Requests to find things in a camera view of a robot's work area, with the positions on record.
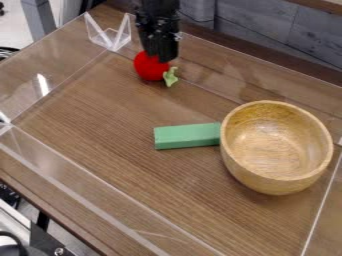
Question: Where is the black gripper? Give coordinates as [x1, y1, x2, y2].
[134, 0, 180, 63]

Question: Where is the red knitted strawberry fruit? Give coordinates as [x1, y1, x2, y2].
[134, 51, 179, 87]

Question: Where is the green rectangular block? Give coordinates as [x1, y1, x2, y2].
[154, 122, 221, 150]

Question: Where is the wooden bowl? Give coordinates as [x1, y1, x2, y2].
[221, 100, 334, 195]

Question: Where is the clear acrylic corner bracket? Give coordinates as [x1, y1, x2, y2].
[84, 12, 131, 52]

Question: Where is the grey metal post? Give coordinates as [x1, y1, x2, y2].
[20, 0, 56, 41]

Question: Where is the black table clamp mount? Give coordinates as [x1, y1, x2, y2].
[27, 223, 76, 256]

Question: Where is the black cable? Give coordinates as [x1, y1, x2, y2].
[0, 231, 31, 256]

